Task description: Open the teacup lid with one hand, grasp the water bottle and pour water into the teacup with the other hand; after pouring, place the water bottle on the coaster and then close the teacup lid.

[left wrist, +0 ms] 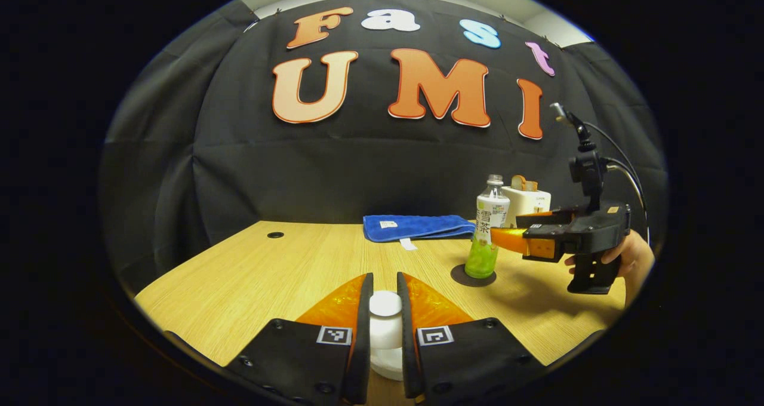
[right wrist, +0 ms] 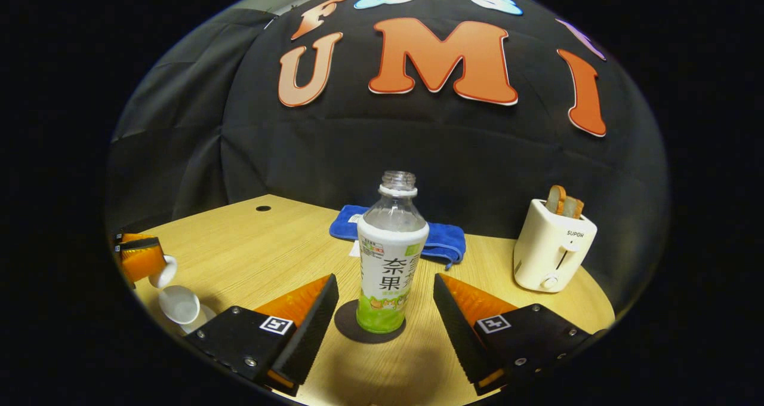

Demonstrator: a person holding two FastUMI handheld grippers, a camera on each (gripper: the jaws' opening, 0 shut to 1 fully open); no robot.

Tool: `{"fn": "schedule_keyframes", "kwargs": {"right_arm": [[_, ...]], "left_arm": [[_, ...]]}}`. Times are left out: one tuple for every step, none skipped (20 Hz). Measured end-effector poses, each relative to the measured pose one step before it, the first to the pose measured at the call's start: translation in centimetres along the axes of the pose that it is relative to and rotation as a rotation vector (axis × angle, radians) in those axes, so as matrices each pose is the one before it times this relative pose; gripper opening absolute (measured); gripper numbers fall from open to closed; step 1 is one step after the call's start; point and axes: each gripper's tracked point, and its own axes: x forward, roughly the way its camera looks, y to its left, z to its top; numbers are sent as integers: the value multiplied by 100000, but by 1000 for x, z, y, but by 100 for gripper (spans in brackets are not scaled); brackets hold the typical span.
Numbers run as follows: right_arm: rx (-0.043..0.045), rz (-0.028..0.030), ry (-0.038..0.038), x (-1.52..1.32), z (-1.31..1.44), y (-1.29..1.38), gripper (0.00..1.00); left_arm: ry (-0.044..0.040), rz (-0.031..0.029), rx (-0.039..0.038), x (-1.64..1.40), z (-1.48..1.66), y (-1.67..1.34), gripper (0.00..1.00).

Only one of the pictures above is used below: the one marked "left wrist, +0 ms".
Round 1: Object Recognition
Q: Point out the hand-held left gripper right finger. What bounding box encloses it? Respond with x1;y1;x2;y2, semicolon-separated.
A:
397;272;545;405

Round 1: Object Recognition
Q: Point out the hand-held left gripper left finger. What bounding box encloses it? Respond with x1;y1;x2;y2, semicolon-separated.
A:
224;273;375;405

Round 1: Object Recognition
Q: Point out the white teacup lid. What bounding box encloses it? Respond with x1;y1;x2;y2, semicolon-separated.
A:
368;291;405;382

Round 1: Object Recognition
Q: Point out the clear water bottle green base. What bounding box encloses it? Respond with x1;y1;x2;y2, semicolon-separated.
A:
464;174;511;279

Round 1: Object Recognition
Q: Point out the dark round coaster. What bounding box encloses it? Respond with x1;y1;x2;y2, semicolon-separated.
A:
450;264;497;288

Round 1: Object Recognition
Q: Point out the white toaster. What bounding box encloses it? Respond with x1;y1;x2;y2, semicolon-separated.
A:
500;186;552;227

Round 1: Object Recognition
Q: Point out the blue folded towel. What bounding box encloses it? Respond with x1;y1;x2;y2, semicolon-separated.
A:
363;214;477;251

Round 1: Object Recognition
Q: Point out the black backdrop cloth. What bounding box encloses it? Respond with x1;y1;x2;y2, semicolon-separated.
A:
98;0;669;296

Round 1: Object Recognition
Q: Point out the thin gripper cable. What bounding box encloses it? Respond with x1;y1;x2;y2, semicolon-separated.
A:
605;162;651;244
582;121;645;210

